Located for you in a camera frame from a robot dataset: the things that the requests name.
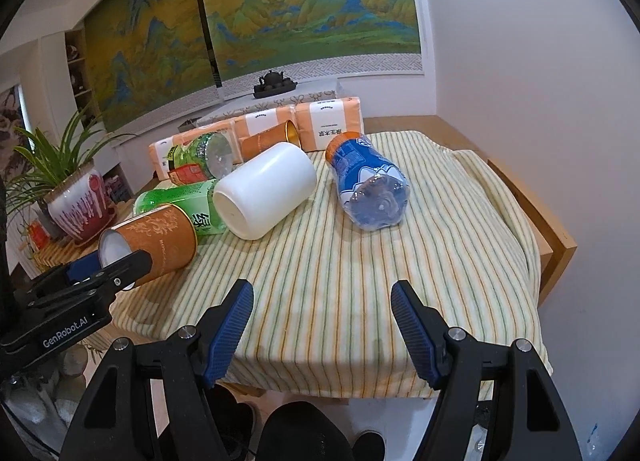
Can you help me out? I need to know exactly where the orange tissue packet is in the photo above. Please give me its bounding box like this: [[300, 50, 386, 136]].
[[294, 96, 365, 152], [234, 108, 297, 142], [148, 122, 236, 181]]

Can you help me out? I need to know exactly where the striped cloth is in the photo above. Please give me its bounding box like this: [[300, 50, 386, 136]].
[[107, 130, 556, 399]]

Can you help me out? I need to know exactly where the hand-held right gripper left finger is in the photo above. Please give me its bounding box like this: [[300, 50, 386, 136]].
[[59, 279, 255, 461]]

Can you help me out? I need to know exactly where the dark tea tray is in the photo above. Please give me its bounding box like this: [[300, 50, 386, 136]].
[[253, 81, 299, 99]]

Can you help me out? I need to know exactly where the green plastic bottle red label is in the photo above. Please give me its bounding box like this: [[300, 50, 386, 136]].
[[166, 131, 235, 187]]

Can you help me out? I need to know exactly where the blue label plastic bottle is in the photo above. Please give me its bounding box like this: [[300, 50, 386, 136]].
[[325, 132, 411, 232]]

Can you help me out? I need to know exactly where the wooden wall shelf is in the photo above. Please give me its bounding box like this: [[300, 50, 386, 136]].
[[65, 28, 98, 127]]

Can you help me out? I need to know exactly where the orange patterned paper cup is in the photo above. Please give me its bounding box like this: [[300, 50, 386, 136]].
[[240, 120, 302, 162], [98, 204, 199, 291]]

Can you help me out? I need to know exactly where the framed wall picture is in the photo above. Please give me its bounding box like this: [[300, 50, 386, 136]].
[[0, 84, 31, 152]]

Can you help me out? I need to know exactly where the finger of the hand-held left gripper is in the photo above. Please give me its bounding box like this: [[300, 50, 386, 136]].
[[27, 251, 105, 299], [26, 250, 154, 314]]

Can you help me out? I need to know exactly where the wooden table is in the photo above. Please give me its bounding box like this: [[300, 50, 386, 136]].
[[362, 115, 577, 309]]

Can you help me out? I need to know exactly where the landscape painting roller blind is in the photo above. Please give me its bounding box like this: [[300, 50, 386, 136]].
[[195, 0, 426, 97], [82, 0, 221, 134]]

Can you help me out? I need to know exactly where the black shoe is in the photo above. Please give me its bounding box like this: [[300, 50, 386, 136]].
[[352, 431, 386, 461]]

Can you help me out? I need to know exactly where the white cup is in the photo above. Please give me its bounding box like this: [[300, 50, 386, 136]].
[[212, 142, 318, 241]]

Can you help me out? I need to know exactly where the potted plant in glazed pot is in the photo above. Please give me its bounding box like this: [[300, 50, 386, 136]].
[[0, 106, 136, 247]]

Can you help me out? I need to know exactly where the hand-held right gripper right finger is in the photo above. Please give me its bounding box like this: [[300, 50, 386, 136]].
[[390, 280, 585, 461]]

